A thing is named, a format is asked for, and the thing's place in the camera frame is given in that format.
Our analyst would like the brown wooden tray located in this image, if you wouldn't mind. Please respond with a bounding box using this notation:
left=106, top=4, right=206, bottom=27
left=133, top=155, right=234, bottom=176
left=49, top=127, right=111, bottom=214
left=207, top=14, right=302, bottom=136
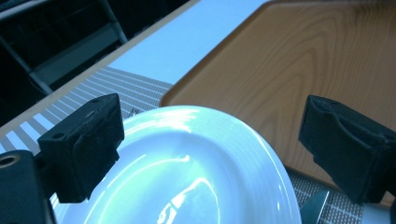
left=159, top=0, right=396, bottom=208

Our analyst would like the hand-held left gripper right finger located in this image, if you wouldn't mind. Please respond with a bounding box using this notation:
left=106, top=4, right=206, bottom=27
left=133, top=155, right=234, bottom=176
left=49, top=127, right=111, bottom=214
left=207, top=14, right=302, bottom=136
left=297, top=94, right=396, bottom=205

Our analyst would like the grey striped woven placemat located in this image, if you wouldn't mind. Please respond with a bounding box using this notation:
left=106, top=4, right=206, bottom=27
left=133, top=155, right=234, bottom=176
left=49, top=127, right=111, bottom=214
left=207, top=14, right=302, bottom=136
left=0, top=65, right=364, bottom=224

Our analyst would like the white ceramic plate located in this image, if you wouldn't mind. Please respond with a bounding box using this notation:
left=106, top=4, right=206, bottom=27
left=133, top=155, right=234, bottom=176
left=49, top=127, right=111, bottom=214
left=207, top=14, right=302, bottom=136
left=53, top=105, right=303, bottom=224

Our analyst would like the grey metal stand frame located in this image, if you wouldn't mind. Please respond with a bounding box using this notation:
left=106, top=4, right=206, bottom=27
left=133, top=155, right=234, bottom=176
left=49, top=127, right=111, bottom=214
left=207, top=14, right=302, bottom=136
left=0, top=0, right=129, bottom=96

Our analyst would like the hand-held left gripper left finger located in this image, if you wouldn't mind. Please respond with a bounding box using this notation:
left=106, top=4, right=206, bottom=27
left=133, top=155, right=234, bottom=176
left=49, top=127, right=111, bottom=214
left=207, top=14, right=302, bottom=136
left=36, top=92, right=126, bottom=204

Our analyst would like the silver metal cutlery piece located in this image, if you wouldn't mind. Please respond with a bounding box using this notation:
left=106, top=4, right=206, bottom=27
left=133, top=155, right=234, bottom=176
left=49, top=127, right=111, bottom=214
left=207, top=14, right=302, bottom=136
left=299, top=189, right=331, bottom=224

